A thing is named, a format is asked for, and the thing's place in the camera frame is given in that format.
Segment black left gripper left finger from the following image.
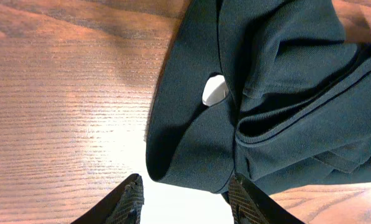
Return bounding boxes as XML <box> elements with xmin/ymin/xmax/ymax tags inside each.
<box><xmin>71</xmin><ymin>174</ymin><xmax>144</xmax><ymax>224</ymax></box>

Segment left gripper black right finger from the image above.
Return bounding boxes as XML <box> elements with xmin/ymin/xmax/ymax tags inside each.
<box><xmin>228</xmin><ymin>174</ymin><xmax>304</xmax><ymax>224</ymax></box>

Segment black t-shirt with logo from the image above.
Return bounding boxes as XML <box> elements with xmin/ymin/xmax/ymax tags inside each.
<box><xmin>146</xmin><ymin>0</ymin><xmax>371</xmax><ymax>194</ymax></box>

